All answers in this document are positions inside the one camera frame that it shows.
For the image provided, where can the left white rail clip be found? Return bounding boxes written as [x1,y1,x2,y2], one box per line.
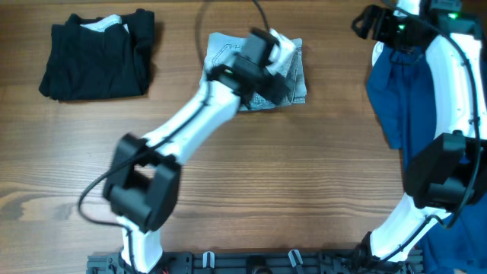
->
[202,251,215,269]

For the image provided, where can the white garment under pile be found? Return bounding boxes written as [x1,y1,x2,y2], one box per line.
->
[371,42,384,66]

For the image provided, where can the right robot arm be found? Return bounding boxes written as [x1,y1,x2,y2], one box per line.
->
[350,1,486,273]

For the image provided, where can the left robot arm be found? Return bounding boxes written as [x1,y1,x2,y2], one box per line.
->
[103,29,296,273]

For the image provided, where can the light blue denim shorts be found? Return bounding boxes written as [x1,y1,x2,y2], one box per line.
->
[205,32,307,112]

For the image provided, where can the white rail clip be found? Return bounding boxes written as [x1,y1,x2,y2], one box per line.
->
[202,251,215,269]
[288,249,304,274]

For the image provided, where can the right white rail clip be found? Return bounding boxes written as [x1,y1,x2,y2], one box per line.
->
[288,249,304,274]

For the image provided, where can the folded black garment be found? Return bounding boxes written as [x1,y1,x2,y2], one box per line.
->
[39,8,155,101]

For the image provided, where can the dark blue shirt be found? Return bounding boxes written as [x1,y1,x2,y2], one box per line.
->
[367,46,486,274]

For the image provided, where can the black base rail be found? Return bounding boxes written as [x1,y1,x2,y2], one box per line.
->
[86,250,425,274]

